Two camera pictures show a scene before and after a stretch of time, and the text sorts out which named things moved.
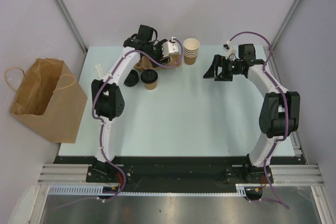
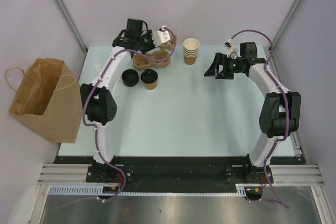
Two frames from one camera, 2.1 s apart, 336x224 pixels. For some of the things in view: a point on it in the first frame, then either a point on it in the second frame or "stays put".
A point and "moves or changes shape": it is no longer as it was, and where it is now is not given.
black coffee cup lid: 149,76 stays put
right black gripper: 221,61 stays put
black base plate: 178,174 stays put
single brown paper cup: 151,86 stays put
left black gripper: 166,60 to 148,34
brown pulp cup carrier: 174,61 moves or changes shape
